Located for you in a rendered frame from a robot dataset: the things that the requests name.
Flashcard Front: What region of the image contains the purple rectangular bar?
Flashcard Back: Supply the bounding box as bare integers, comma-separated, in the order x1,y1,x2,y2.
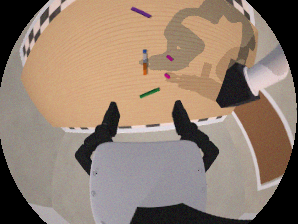
131,7,151,18

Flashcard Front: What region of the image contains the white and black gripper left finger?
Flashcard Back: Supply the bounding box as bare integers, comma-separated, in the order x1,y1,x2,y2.
75,102,120,176

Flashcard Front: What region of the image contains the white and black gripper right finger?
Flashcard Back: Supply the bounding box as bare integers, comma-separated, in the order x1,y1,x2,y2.
172,100,219,173

